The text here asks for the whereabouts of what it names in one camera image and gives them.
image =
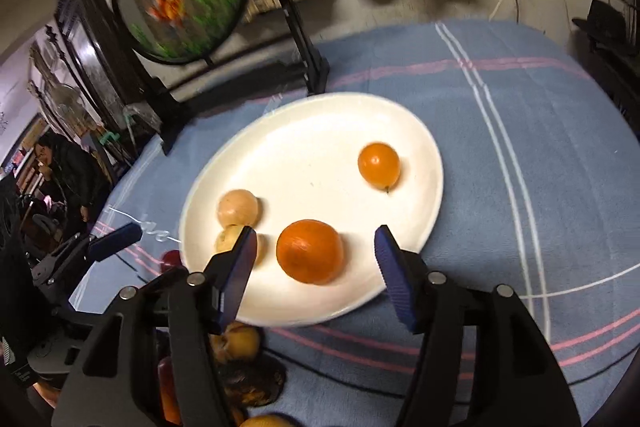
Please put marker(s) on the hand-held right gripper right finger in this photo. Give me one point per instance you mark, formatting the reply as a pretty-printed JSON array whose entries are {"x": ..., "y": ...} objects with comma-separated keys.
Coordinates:
[{"x": 395, "y": 279}]

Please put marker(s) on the electric fan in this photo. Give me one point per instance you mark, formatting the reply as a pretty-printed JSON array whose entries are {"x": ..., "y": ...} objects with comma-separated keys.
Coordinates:
[{"x": 65, "y": 101}]

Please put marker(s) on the blue striped tablecloth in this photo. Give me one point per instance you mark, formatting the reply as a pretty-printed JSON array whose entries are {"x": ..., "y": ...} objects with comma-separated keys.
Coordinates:
[{"x": 500, "y": 157}]

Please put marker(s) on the dark wooden framed panel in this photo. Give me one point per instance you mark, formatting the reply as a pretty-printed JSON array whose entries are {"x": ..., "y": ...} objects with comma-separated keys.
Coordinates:
[{"x": 90, "y": 47}]

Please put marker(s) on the black hat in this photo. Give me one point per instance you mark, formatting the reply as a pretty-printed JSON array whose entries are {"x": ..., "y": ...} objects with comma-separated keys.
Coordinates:
[{"x": 600, "y": 24}]

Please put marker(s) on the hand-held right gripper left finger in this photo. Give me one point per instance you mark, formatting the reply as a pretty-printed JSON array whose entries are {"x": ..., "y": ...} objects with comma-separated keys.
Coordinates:
[{"x": 235, "y": 279}]

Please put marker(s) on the dark purple fruit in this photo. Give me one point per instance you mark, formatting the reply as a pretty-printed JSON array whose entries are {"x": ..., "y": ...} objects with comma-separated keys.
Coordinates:
[{"x": 257, "y": 379}]

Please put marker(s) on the green hook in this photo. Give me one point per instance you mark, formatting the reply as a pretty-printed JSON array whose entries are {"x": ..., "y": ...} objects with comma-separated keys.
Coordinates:
[{"x": 107, "y": 138}]

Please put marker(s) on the black desk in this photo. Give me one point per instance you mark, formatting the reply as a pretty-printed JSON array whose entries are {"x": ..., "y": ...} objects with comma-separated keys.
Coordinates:
[{"x": 620, "y": 72}]

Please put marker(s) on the tan fruit with dimple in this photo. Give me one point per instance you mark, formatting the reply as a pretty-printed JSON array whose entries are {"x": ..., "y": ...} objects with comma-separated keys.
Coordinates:
[{"x": 242, "y": 341}]

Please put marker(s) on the large orange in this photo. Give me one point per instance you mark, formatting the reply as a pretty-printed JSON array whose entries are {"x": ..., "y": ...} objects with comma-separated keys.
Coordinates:
[{"x": 310, "y": 252}]

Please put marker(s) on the dark red round fruit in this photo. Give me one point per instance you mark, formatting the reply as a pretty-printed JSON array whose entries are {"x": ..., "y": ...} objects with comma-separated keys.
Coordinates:
[{"x": 171, "y": 259}]

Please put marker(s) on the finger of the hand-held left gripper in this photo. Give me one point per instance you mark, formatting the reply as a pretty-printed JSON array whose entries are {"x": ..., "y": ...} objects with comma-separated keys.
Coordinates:
[{"x": 116, "y": 241}]

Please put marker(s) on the white oval plate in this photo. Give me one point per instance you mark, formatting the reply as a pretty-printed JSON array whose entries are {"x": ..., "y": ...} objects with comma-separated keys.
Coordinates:
[{"x": 310, "y": 157}]

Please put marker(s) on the tan round fruit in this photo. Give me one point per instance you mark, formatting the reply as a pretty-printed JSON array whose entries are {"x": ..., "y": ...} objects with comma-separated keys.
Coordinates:
[
  {"x": 237, "y": 207},
  {"x": 225, "y": 241}
]

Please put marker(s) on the small orange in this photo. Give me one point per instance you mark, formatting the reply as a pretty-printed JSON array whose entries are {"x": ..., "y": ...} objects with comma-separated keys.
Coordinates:
[{"x": 378, "y": 164}]

